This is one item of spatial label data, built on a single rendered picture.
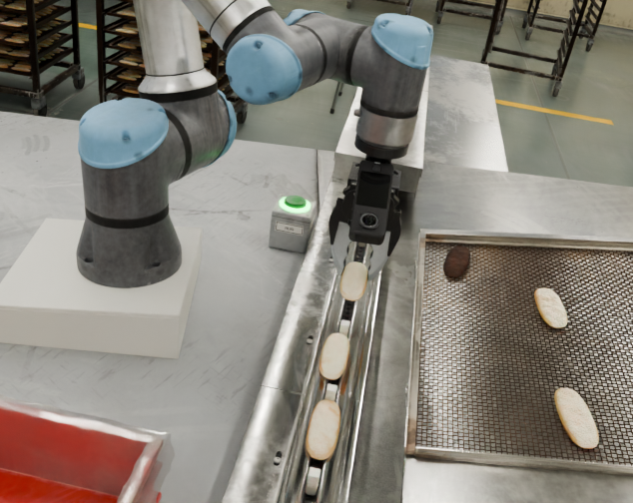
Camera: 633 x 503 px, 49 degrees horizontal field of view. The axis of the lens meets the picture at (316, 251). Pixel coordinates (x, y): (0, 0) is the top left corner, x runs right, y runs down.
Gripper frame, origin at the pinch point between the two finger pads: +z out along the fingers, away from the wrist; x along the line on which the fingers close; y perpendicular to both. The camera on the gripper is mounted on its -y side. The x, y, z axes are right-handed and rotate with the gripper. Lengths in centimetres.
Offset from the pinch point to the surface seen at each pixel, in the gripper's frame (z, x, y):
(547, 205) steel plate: 11, -39, 61
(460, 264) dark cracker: 2.6, -16.2, 12.5
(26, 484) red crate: 11.4, 30.5, -37.8
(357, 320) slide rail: 8.7, -1.8, 0.4
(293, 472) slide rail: 8.8, 2.4, -30.4
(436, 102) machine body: 12, -13, 119
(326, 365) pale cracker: 7.9, 1.3, -12.1
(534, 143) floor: 92, -89, 327
